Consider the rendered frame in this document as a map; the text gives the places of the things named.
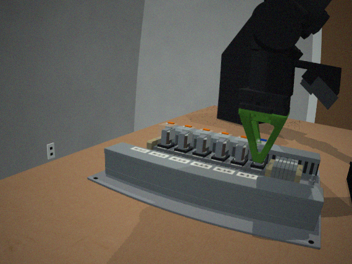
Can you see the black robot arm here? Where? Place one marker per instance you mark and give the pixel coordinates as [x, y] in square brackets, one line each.
[277, 26]

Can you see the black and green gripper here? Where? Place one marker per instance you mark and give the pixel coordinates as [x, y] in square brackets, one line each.
[252, 109]

